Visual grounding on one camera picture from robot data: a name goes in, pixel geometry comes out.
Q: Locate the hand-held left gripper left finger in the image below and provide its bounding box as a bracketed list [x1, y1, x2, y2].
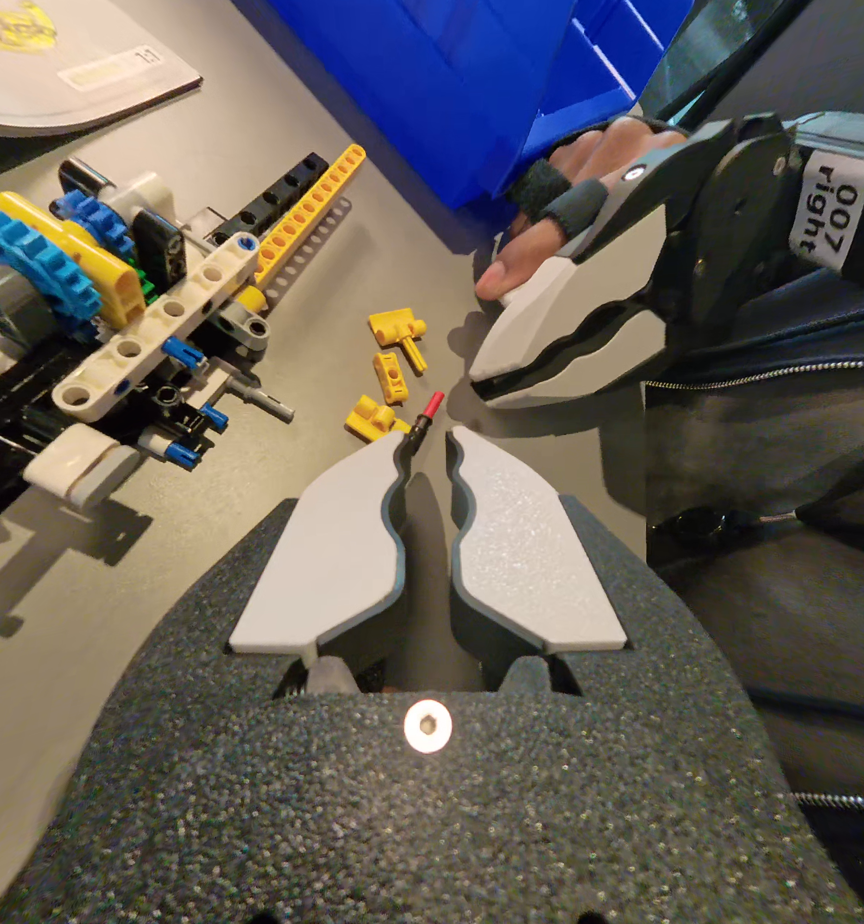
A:
[227, 430, 413, 658]

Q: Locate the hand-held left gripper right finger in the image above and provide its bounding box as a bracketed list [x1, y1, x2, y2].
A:
[445, 426, 629, 656]

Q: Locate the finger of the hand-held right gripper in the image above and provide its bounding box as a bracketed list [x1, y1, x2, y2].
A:
[468, 205, 669, 384]
[474, 309, 669, 412]

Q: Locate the yellow lego connector piece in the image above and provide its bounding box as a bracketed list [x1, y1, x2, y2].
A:
[344, 395, 411, 443]

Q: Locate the red and black lego pin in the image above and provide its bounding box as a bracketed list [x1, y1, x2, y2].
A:
[407, 392, 446, 454]

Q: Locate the yellow lego connector with axle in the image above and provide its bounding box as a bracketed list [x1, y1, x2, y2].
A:
[368, 308, 429, 374]

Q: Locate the small yellow lego beam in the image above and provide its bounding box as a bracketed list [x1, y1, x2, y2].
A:
[373, 351, 409, 405]

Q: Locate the lego vehicle model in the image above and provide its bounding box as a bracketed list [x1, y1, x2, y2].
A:
[0, 143, 368, 542]

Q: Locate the person's right hand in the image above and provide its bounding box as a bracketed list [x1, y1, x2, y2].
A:
[474, 115, 689, 304]

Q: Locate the row of blue bins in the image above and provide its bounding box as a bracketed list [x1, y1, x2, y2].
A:
[522, 0, 696, 168]

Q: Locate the large blue storage bin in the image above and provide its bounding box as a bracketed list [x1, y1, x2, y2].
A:
[233, 0, 584, 212]

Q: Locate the open instruction booklet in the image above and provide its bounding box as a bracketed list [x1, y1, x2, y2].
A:
[0, 0, 203, 138]

